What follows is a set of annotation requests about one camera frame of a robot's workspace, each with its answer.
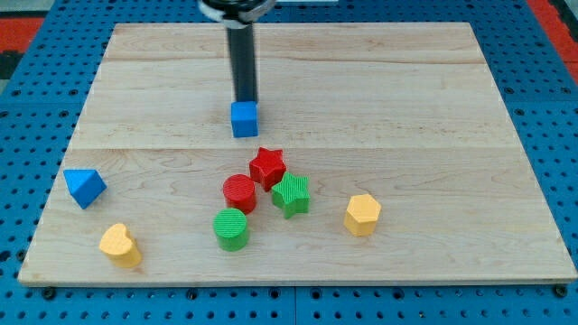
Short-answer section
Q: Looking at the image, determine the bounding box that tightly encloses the silver black robot tool flange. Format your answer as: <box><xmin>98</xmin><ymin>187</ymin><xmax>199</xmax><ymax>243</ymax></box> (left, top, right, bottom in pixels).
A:
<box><xmin>197</xmin><ymin>0</ymin><xmax>276</xmax><ymax>23</ymax></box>

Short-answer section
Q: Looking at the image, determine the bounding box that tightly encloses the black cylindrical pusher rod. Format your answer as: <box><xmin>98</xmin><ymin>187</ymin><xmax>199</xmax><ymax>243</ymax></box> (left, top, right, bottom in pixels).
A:
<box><xmin>227</xmin><ymin>23</ymin><xmax>258</xmax><ymax>102</ymax></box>

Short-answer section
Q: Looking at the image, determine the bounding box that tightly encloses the blue cube block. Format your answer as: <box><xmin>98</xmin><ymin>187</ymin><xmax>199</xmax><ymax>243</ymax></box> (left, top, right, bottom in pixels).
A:
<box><xmin>230</xmin><ymin>101</ymin><xmax>258</xmax><ymax>138</ymax></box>

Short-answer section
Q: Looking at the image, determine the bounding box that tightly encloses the red star block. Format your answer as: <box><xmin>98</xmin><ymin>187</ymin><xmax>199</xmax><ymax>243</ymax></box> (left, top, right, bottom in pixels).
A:
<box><xmin>249</xmin><ymin>147</ymin><xmax>286</xmax><ymax>191</ymax></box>

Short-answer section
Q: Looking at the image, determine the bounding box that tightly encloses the red cylinder block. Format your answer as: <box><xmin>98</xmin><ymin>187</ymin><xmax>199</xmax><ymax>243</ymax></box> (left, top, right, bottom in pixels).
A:
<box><xmin>222</xmin><ymin>174</ymin><xmax>256</xmax><ymax>214</ymax></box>

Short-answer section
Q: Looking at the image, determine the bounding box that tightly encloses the green star block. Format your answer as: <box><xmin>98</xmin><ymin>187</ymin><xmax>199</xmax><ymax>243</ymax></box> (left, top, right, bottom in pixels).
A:
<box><xmin>271</xmin><ymin>172</ymin><xmax>311</xmax><ymax>219</ymax></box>

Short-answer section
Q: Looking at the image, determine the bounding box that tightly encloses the light wooden board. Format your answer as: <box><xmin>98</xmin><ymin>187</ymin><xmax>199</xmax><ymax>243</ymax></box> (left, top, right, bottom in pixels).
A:
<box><xmin>18</xmin><ymin>23</ymin><xmax>577</xmax><ymax>287</ymax></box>

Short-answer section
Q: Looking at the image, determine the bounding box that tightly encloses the green cylinder block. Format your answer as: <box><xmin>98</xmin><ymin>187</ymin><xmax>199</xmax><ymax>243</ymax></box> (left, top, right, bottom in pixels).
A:
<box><xmin>213</xmin><ymin>208</ymin><xmax>249</xmax><ymax>252</ymax></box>

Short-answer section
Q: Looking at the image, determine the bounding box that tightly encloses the blue triangular prism block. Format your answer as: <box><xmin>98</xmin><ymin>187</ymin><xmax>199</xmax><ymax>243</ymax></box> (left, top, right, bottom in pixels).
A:
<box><xmin>63</xmin><ymin>169</ymin><xmax>107</xmax><ymax>209</ymax></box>

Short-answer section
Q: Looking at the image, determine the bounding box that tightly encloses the yellow hexagon block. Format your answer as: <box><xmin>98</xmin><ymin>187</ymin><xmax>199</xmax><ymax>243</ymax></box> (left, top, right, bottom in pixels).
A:
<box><xmin>343</xmin><ymin>194</ymin><xmax>381</xmax><ymax>237</ymax></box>

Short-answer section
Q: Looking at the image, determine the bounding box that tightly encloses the yellow heart block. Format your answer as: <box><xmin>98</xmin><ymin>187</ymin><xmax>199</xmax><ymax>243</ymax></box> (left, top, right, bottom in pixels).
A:
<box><xmin>98</xmin><ymin>223</ymin><xmax>142</xmax><ymax>268</ymax></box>

